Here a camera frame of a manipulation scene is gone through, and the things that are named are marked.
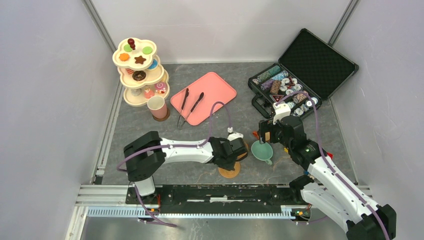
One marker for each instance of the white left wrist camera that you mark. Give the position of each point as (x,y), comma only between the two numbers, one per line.
(232,135)

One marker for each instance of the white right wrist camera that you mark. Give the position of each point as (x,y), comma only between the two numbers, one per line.
(281,111)

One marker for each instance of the pink mug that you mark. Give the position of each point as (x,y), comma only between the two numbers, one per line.
(157,106)

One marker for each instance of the chocolate donut toy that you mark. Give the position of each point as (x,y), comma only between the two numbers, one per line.
(139,75)

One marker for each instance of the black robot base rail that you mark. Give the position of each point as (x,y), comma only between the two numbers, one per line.
(228,200)

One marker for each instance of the pink slice cake toy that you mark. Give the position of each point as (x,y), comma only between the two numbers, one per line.
(129,71)

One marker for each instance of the black poker chip case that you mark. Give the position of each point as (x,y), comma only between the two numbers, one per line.
(308,65)

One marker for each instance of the orange flower cookie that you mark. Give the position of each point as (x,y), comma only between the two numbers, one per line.
(124,57)

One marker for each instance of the cream three-tier dessert stand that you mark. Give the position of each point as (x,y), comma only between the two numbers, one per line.
(157,75)

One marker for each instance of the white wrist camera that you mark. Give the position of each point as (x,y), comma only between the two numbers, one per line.
(281,111)
(232,135)

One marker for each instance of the teal green cup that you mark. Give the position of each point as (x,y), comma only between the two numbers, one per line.
(262,152)

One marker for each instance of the pink swirl cake toy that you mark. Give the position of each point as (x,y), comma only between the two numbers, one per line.
(161,87)

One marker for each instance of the dark brown round coaster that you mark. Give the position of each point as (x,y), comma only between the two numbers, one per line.
(163,118)

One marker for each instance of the green round cookie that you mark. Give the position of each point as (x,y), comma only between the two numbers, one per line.
(147,50)
(127,48)

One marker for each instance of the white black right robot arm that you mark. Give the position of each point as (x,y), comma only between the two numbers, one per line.
(360,217)

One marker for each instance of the small pink cupcake toy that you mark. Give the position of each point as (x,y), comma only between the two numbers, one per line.
(148,93)

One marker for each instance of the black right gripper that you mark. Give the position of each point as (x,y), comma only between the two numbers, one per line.
(266,126)

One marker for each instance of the woven tan round coaster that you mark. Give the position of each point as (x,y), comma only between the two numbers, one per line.
(229,174)

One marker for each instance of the blue donut toy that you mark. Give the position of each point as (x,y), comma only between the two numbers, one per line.
(153,65)

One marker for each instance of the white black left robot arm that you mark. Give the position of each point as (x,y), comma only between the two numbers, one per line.
(144,156)

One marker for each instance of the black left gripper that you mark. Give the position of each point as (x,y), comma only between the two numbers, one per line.
(229,166)

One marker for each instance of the pink serving tray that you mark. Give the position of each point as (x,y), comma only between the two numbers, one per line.
(195,100)

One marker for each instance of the brown star cookie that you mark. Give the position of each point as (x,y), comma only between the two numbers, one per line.
(140,59)

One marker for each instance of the small orange cup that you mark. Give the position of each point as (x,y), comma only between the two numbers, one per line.
(255,133)

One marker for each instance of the white cupcake toy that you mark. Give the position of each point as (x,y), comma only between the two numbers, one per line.
(136,92)

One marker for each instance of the orange round coaster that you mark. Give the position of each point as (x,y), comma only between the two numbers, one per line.
(243,155)

